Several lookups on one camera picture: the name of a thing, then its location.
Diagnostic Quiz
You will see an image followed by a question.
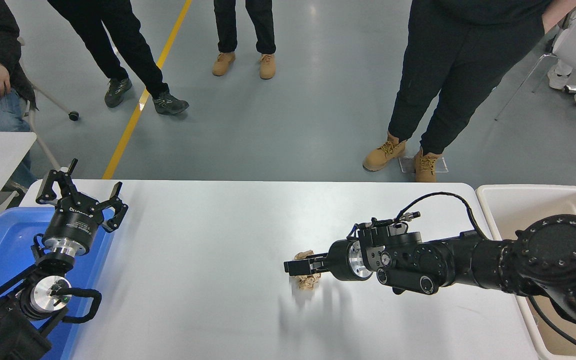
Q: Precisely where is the blue plastic tray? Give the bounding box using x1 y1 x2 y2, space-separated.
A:
0 206 116 360

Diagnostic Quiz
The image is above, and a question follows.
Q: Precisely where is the large pale plastic bin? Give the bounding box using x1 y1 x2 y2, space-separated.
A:
475 184 576 360

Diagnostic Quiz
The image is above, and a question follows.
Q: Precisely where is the tan paper ball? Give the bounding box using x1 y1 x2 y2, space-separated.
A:
293 249 323 291

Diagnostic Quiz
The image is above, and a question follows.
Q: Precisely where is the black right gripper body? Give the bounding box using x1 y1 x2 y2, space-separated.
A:
326 239 362 282

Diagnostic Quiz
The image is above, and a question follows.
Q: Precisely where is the white wheeled chair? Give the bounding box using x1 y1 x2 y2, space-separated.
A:
15 37 81 173

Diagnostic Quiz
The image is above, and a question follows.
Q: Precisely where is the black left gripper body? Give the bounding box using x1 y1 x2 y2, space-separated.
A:
43 199 106 248

